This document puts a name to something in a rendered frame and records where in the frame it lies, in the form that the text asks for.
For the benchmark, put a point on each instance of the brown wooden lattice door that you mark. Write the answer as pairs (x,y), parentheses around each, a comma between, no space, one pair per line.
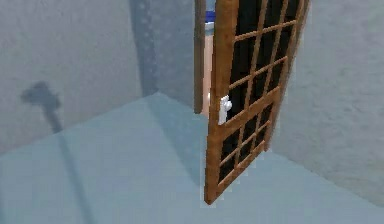
(220,60)

